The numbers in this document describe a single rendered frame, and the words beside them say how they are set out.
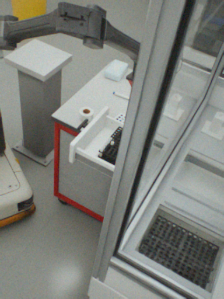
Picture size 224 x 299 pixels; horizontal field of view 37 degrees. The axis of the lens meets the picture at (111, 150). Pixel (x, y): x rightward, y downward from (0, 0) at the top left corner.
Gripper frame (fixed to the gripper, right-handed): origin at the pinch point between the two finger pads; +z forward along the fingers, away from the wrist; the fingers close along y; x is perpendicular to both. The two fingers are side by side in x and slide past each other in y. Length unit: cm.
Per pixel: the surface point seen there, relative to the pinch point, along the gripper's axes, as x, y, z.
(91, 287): -40, -74, 9
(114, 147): -10.2, -27.0, 7.5
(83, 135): 1.1, -32.8, 4.3
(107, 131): 1.0, -16.6, 13.7
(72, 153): 0.1, -40.2, 8.4
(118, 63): 34, 35, 18
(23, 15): 214, 112, 81
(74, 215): 17, -20, 97
